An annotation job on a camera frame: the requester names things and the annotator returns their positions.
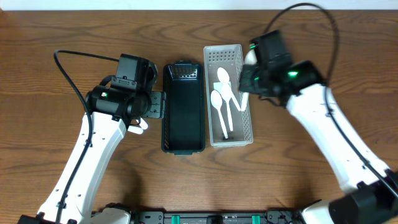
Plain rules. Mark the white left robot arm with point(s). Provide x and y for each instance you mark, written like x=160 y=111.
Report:
x=113 y=113

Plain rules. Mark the clear perforated plastic basket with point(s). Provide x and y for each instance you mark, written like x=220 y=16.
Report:
x=229 y=57

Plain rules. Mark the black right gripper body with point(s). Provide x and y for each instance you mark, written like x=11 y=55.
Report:
x=257 y=81

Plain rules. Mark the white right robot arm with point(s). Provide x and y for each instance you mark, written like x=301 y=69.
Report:
x=369 y=185

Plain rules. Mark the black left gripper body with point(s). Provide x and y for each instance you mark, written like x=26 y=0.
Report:
x=156 y=104

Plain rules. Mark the black perforated plastic basket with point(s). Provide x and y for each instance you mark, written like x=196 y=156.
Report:
x=183 y=125

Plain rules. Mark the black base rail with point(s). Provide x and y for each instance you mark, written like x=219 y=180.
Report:
x=202 y=217

